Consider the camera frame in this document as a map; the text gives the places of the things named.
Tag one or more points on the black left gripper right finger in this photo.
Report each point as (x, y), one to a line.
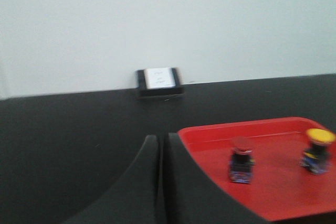
(190, 196)

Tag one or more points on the red plastic tray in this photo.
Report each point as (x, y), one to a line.
(280, 188)

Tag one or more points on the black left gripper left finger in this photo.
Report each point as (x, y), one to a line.
(132, 198)

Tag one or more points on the black white socket box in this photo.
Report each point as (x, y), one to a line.
(158, 83)

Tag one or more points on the red mushroom push button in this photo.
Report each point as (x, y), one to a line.
(240, 168)

